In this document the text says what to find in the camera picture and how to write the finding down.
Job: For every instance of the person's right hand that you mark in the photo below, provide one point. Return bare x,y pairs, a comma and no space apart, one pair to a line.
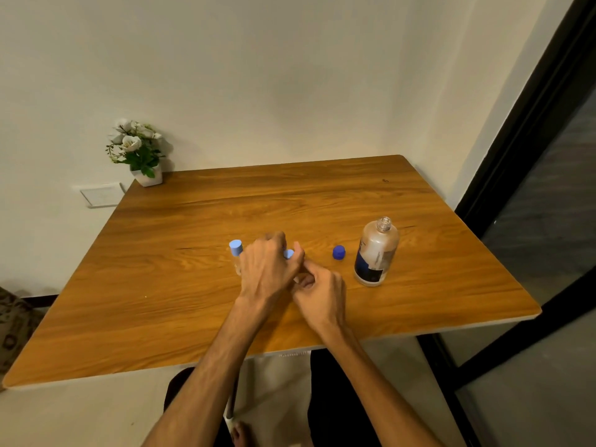
323,300

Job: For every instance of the person's left hand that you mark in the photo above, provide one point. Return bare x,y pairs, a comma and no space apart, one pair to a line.
263,274

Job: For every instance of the person's right fingers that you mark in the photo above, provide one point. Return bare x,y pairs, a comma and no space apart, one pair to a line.
314,273

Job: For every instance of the person's left thumb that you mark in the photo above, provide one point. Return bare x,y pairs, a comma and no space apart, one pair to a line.
298,256

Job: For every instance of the person's right forearm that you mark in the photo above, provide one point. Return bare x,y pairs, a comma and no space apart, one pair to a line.
372,395

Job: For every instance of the person's left forearm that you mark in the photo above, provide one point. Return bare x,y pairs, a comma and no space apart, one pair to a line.
209,377

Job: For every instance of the dark blue bottle cap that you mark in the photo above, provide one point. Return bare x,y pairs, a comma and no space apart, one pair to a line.
339,252

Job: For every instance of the large clear bottle dark label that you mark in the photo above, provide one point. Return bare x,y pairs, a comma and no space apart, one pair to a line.
375,256

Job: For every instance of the person's right leg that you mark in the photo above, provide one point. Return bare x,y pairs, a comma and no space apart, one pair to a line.
333,405

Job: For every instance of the white table leg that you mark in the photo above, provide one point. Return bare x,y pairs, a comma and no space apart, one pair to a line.
230,405

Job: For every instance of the person's bare foot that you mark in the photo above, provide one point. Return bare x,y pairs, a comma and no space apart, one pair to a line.
241,435

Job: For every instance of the white flower plant in pot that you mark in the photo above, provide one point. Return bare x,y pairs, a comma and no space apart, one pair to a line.
138,151

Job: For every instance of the patterned brown cushion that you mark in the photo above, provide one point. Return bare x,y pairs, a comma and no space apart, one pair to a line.
14,330

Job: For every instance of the white wall socket plate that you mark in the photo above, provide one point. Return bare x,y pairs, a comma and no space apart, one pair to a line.
102,195

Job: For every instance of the black door frame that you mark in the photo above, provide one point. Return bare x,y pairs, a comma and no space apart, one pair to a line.
512,144

